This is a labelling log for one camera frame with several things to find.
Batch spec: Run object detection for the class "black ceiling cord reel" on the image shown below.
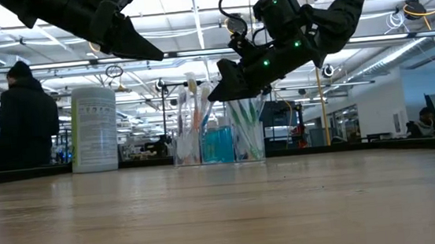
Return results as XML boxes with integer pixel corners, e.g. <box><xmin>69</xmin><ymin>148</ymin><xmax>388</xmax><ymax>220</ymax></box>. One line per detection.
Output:
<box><xmin>401</xmin><ymin>0</ymin><xmax>429</xmax><ymax>23</ymax></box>
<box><xmin>225</xmin><ymin>13</ymin><xmax>249</xmax><ymax>36</ymax></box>
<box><xmin>154</xmin><ymin>77</ymin><xmax>169</xmax><ymax>95</ymax></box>
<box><xmin>320</xmin><ymin>63</ymin><xmax>337</xmax><ymax>79</ymax></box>

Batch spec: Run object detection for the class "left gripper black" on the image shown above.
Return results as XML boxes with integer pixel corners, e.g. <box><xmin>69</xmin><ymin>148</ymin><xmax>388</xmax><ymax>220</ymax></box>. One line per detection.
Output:
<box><xmin>0</xmin><ymin>0</ymin><xmax>165</xmax><ymax>76</ymax></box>

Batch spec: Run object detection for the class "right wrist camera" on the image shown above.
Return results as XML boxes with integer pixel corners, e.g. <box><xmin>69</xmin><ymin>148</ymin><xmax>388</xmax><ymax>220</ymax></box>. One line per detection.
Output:
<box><xmin>227</xmin><ymin>29</ymin><xmax>262</xmax><ymax>61</ymax></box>

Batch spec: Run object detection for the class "black display panel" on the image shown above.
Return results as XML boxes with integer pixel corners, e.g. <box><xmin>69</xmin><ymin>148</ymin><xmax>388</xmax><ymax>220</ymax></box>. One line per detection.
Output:
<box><xmin>259</xmin><ymin>98</ymin><xmax>300</xmax><ymax>130</ymax></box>

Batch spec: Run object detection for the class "long ceiling light bar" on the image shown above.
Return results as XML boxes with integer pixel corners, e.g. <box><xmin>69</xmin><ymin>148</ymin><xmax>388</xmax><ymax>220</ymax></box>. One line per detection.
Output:
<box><xmin>0</xmin><ymin>28</ymin><xmax>435</xmax><ymax>76</ymax></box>

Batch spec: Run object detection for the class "white wipes canister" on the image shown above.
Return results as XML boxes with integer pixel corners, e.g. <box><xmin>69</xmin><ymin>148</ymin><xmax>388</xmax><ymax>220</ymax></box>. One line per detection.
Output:
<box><xmin>65</xmin><ymin>84</ymin><xmax>123</xmax><ymax>175</ymax></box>

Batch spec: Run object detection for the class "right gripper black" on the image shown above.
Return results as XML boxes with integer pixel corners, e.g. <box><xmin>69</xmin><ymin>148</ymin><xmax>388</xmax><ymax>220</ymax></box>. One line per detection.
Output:
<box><xmin>202</xmin><ymin>35</ymin><xmax>329</xmax><ymax>103</ymax></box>

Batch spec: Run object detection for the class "hanging black cable loop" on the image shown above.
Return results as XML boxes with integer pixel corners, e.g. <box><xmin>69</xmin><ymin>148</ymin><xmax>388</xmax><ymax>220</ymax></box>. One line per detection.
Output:
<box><xmin>104</xmin><ymin>63</ymin><xmax>125</xmax><ymax>79</ymax></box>

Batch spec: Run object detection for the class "seated person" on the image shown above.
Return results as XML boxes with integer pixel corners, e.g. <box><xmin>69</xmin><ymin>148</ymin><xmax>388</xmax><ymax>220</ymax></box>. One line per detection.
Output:
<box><xmin>404</xmin><ymin>105</ymin><xmax>435</xmax><ymax>140</ymax></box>

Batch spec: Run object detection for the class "clear acrylic organizer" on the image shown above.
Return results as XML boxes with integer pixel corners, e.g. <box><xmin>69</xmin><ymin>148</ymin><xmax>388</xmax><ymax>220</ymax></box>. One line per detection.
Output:
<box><xmin>170</xmin><ymin>120</ymin><xmax>267</xmax><ymax>169</ymax></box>

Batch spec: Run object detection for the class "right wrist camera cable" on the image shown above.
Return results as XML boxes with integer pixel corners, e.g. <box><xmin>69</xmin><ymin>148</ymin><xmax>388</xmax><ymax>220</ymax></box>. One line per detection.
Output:
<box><xmin>217</xmin><ymin>0</ymin><xmax>267</xmax><ymax>39</ymax></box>

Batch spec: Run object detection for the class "standing person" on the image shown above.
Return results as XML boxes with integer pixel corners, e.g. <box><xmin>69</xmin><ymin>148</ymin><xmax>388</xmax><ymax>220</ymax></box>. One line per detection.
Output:
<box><xmin>0</xmin><ymin>57</ymin><xmax>65</xmax><ymax>172</ymax></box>

